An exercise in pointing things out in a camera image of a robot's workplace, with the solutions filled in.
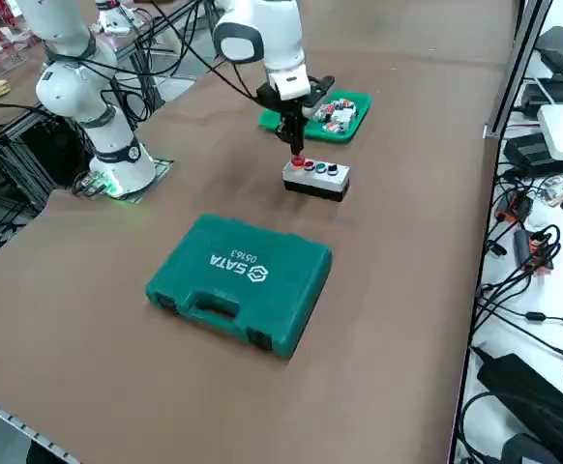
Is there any green SATA tool case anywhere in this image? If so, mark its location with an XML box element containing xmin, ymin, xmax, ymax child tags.
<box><xmin>144</xmin><ymin>213</ymin><xmax>335</xmax><ymax>360</ymax></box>

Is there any white four-button control box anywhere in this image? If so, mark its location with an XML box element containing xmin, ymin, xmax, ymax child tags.
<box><xmin>281</xmin><ymin>154</ymin><xmax>351</xmax><ymax>203</ymax></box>

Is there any aluminium frame post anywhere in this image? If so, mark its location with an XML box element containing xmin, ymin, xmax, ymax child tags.
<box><xmin>483</xmin><ymin>0</ymin><xmax>553</xmax><ymax>141</ymax></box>

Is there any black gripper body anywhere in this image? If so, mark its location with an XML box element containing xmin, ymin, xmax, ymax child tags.
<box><xmin>255</xmin><ymin>74</ymin><xmax>336</xmax><ymax>120</ymax></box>

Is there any aluminium table edge rail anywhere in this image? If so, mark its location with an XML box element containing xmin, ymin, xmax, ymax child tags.
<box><xmin>0</xmin><ymin>390</ymin><xmax>87</xmax><ymax>464</ymax></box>

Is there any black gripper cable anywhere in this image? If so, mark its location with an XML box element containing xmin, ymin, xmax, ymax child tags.
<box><xmin>150</xmin><ymin>0</ymin><xmax>263</xmax><ymax>102</ymax></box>

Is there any grey switch box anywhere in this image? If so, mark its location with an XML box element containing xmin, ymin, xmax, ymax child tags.
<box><xmin>312</xmin><ymin>101</ymin><xmax>336</xmax><ymax>123</ymax></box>

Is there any green plastic tray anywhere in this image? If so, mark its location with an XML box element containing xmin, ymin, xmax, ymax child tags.
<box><xmin>257</xmin><ymin>90</ymin><xmax>373</xmax><ymax>144</ymax></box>

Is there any orange black plug cluster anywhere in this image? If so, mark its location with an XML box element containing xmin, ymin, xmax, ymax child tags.
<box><xmin>521</xmin><ymin>230</ymin><xmax>561</xmax><ymax>273</ymax></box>

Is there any aluminium side frame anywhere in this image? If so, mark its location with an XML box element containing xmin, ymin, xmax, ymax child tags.
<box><xmin>0</xmin><ymin>103</ymin><xmax>56</xmax><ymax>215</ymax></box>

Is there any black power adapter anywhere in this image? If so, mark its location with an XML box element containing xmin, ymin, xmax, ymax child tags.
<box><xmin>503</xmin><ymin>130</ymin><xmax>554</xmax><ymax>168</ymax></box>

